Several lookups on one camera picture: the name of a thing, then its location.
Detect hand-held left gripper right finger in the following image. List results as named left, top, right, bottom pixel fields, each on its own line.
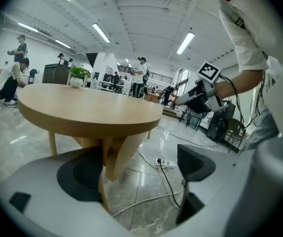
left=143, top=129, right=283, bottom=237

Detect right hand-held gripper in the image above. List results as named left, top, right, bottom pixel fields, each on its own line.
left=175, top=61, right=231, bottom=115

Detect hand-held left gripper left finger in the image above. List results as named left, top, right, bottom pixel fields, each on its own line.
left=0, top=145, right=143, bottom=237

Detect person's right forearm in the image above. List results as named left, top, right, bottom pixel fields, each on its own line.
left=214, top=65, right=266, bottom=102

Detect round wooden coffee table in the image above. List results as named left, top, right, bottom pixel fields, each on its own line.
left=16, top=83, right=164, bottom=213

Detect blue chair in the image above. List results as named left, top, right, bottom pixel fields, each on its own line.
left=185, top=107, right=210, bottom=131

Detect black balcony railing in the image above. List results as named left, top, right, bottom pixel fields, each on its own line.
left=116, top=65, right=175, bottom=84

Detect black equipment box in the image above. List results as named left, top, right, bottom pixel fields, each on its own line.
left=206, top=102, right=236, bottom=143

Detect dark round-back chair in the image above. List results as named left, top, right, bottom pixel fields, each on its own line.
left=224, top=118, right=247, bottom=154

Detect person's grey trousers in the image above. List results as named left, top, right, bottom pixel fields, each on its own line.
left=239, top=104, right=280, bottom=154

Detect white power strip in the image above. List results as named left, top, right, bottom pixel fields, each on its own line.
left=152, top=158, right=177, bottom=169

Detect person's white shirt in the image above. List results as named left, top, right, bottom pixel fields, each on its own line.
left=217, top=0, right=283, bottom=143

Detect green plant in white pot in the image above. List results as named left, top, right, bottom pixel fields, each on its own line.
left=68, top=65, right=92, bottom=89

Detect dark wooden cabinet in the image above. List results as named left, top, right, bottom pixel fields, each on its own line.
left=41, top=63, right=71, bottom=85

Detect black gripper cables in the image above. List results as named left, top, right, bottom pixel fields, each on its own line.
left=219, top=74, right=268, bottom=133

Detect black power cable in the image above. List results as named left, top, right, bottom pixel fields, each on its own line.
left=157, top=158, right=183, bottom=209

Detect white floor cable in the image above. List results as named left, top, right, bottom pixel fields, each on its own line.
left=111, top=152, right=185, bottom=218

